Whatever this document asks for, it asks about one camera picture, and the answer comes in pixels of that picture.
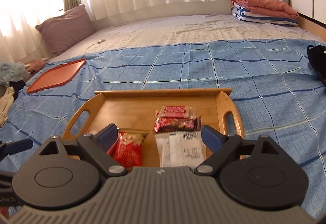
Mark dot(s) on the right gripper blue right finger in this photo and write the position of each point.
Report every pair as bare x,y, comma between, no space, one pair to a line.
223,148

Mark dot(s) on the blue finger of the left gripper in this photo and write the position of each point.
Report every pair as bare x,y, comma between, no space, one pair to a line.
11,148

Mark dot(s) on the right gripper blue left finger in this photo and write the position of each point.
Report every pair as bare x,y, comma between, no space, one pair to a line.
94,149

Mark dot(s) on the red gold snack bag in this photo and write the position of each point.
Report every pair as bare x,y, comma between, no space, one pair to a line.
127,149

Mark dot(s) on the white snack packet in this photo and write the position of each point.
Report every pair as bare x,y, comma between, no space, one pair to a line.
182,148

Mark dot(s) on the dark red chocolate bar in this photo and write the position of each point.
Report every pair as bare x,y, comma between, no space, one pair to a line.
177,124

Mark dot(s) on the red Biscoff biscuit packet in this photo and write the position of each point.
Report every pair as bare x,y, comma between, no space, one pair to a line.
176,112

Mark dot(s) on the cream cloth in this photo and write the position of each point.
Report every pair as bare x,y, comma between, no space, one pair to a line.
6,102

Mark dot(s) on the wooden serving tray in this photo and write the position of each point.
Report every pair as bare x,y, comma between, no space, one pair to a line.
136,109

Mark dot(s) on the blue checkered bedsheet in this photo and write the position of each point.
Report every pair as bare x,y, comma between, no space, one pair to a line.
274,87

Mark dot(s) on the light blue fluffy cloth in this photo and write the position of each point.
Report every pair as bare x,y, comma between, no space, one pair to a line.
13,72

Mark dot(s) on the orange plastic tray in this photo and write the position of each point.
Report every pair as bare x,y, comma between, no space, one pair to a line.
57,76

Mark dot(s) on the pink cloth bundle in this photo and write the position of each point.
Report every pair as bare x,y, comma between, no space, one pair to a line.
35,65

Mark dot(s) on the small metal object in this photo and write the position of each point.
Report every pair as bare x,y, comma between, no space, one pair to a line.
101,41

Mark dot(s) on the purple pillow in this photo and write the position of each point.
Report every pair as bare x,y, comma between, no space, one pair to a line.
63,32

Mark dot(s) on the folded blue striped towel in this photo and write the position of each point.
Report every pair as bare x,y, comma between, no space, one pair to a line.
242,14

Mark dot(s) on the folded salmon blanket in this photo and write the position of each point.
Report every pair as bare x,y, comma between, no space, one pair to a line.
272,8

